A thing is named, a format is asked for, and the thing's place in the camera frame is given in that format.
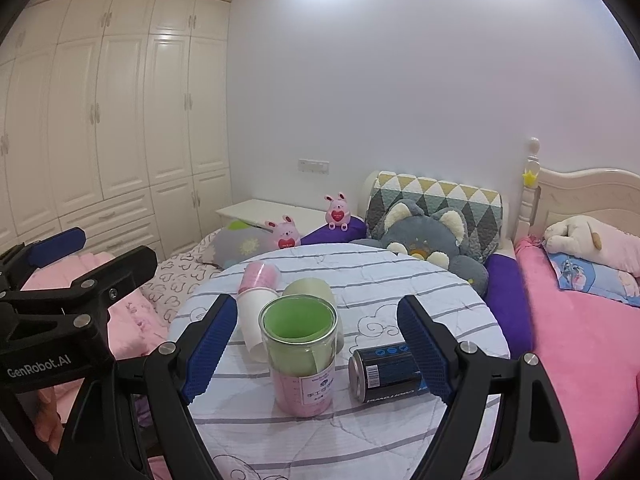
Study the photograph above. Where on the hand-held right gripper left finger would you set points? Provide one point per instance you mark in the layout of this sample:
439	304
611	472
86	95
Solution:
210	352

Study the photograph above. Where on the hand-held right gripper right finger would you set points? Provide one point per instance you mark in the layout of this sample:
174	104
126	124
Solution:
425	355

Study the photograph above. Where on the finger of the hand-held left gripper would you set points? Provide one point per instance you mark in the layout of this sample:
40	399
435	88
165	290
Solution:
55	247
120	272

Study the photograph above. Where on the white cup with pink inside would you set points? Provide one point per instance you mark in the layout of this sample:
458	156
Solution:
250	320

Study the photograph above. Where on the pale green cup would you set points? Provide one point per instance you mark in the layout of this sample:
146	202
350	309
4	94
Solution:
310	287

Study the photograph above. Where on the clear glass cup green liner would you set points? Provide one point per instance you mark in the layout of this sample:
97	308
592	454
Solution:
300	390

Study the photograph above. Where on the black drink can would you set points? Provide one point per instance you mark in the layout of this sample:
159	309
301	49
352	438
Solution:
382	372

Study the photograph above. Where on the pink quilt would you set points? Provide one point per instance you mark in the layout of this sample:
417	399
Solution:
135	322

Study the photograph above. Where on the white heart print quilt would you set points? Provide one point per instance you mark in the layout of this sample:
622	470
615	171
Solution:
175	280

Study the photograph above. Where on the grey cushion with sun print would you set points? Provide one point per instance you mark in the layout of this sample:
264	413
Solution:
235	245

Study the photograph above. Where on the grey bear plush cushion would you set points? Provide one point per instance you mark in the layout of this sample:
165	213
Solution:
425	235

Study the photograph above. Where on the pink bunny toy with heart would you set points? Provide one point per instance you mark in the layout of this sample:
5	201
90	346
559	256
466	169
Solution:
284	234
336	212

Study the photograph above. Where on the purple pillow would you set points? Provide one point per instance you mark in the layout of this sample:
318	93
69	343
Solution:
342	236

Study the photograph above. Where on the cream panelled wardrobe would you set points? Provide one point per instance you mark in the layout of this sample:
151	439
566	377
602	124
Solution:
125	110

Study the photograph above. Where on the white nightstand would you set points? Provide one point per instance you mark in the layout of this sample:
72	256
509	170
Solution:
270	209

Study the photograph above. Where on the triangle pattern quilted cushion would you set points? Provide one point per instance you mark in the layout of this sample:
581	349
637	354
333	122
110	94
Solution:
450	195

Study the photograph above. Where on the pink fleece blanket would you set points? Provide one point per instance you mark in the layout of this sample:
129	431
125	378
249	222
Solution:
590	360

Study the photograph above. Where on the blue cartoon print pillow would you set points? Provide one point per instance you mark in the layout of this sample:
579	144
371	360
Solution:
575	271

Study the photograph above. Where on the yellow star ornament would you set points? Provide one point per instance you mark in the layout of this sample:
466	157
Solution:
529	177

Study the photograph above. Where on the white and pink plush toy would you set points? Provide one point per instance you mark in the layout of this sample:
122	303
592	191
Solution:
620	252

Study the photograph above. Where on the cream bed headboard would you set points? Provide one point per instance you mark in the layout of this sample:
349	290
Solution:
590	190

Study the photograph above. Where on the white wall socket strip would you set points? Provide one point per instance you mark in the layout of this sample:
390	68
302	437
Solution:
313	166

